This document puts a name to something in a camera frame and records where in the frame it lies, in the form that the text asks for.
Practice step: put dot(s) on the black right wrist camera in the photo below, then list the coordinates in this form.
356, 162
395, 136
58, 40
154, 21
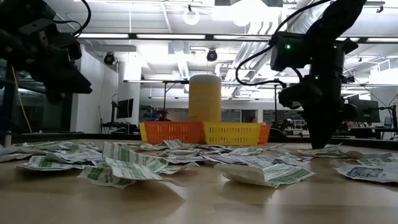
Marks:
287, 51

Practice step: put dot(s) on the person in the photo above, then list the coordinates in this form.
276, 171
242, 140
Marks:
252, 119
163, 115

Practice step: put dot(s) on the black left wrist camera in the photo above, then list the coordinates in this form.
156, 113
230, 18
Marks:
68, 46

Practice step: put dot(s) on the yellow plastic basket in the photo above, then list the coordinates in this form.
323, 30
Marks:
231, 133
142, 132

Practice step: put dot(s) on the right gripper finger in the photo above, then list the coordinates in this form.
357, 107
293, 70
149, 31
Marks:
312, 127
325, 127

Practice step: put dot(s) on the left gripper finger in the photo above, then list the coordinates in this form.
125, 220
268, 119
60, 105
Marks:
73, 87
76, 74

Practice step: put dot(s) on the long overhead light bar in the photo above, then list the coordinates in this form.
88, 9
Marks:
171, 36

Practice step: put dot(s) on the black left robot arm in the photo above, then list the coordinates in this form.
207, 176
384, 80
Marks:
18, 31

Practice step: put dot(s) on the black round ceiling spotlight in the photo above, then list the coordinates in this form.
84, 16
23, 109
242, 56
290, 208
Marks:
211, 55
109, 58

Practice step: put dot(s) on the black ceiling camera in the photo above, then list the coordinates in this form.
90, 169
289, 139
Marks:
349, 79

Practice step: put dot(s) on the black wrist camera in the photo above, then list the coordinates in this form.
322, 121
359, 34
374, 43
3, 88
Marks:
287, 51
68, 46

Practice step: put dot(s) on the small white cylinder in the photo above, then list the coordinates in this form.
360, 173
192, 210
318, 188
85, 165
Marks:
7, 140

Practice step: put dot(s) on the yellow canister white lid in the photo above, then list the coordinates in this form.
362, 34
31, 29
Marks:
205, 99

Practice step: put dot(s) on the black computer monitor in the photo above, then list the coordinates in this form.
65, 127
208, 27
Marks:
125, 108
368, 110

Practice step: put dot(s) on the dark office desk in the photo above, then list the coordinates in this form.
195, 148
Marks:
119, 126
370, 132

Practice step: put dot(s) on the orange plastic basket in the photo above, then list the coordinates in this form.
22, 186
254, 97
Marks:
265, 133
172, 132

